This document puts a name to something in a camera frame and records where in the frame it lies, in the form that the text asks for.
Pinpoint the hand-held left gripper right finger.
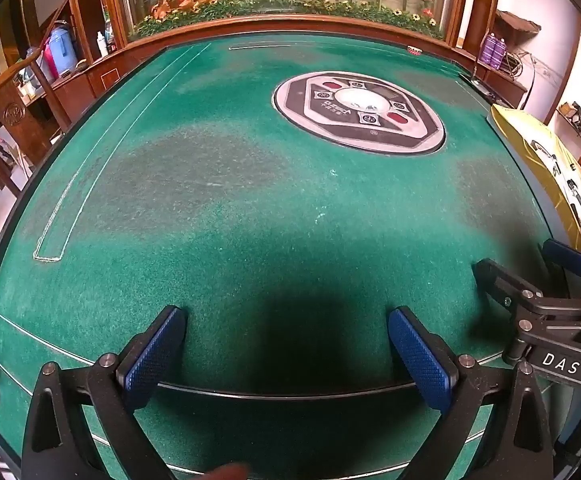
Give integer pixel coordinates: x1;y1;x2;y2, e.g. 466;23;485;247
388;305;555;480

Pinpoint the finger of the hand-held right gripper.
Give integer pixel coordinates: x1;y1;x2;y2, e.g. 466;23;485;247
472;257;545;322
542;238;581;305

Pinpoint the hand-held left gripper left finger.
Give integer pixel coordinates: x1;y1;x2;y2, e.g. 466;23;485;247
20;304;188;480

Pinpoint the yellow tray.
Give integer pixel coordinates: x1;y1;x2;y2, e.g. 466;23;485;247
488;104;581;302

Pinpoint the person's left hand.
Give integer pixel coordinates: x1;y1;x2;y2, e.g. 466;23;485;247
205;462;249;480

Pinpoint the shelf with dark shoes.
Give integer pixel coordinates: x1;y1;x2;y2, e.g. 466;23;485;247
557;101;581;144

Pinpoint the wooden side cabinet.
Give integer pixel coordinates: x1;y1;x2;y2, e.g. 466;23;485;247
471;55;529;111

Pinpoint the round table centre control panel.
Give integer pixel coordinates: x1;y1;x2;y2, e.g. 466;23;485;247
273;71;445;152

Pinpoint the carved wooden chair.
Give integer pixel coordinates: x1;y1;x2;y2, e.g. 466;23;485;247
0;54;72;197

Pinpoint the grey-blue thermos jug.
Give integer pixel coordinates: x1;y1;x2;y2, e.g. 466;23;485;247
22;45;42;92

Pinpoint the blue thermos jug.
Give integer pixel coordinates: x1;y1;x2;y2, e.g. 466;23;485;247
45;25;79;79

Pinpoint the wooden wall shelf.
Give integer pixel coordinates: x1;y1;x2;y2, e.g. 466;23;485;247
495;10;541;37

